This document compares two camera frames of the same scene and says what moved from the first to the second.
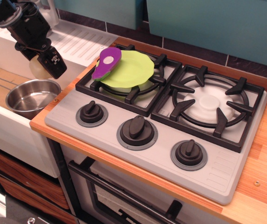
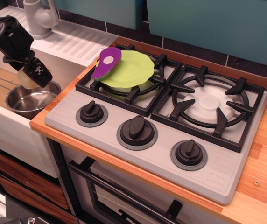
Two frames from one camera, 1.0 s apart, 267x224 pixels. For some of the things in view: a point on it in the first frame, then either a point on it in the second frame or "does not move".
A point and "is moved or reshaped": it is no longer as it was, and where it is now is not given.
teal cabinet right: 251,30 does not move
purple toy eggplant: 109,58 does not move
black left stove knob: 92,115 does not move
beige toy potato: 37,69 is moved or reshaped
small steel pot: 27,99 does not move
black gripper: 29,29 → 14,41
